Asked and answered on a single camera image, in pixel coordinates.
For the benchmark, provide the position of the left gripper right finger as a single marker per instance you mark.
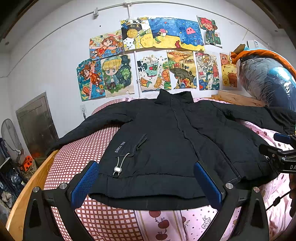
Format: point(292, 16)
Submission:
point(210, 184)

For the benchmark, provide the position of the red checked bed cover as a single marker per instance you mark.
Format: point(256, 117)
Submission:
point(96, 221)

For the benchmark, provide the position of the wall power socket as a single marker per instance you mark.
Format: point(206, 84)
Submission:
point(83, 110)

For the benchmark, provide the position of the black plastic crate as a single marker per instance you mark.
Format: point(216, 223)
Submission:
point(12, 182)

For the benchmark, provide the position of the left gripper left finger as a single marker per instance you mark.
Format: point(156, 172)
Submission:
point(81, 184)

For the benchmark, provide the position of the orange haired girl drawing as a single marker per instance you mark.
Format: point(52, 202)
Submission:
point(90, 80)

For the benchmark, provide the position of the blond boy drawing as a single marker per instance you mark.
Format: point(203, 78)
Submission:
point(117, 75)

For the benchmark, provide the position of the red haired soldier drawing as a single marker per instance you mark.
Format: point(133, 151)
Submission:
point(212, 37)

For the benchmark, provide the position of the wooden bed frame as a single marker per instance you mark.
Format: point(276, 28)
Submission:
point(16, 218)

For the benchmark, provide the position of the autumn landscape drawing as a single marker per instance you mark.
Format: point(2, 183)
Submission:
point(183, 67)

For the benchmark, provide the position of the reclining girl drawing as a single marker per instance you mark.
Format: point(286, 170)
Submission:
point(106, 45)

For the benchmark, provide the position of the yellow bear drawing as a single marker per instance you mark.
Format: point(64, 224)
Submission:
point(229, 72)

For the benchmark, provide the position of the white wall pipe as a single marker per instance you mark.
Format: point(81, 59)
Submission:
point(128, 5)

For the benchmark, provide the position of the fruit juice drawing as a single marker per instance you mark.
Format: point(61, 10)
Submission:
point(153, 70)

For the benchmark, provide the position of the pink apple print bedsheet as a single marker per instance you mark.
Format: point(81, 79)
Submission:
point(231, 196)

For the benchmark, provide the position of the standing electric fan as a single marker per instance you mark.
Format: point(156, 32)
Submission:
point(11, 140)

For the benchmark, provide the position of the black padded jacket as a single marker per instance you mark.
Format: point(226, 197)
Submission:
point(109, 164)

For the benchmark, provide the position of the person right hand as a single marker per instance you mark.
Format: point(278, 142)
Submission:
point(292, 193)

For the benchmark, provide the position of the city 2024 drawing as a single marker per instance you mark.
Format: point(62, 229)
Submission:
point(208, 73)

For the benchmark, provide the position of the orange toy box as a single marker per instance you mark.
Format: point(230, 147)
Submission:
point(28, 161)

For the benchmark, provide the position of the blue sea jellyfish drawing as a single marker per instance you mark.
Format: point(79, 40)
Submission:
point(175, 33)

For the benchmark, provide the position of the night moon drawing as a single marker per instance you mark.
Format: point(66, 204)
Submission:
point(138, 30)

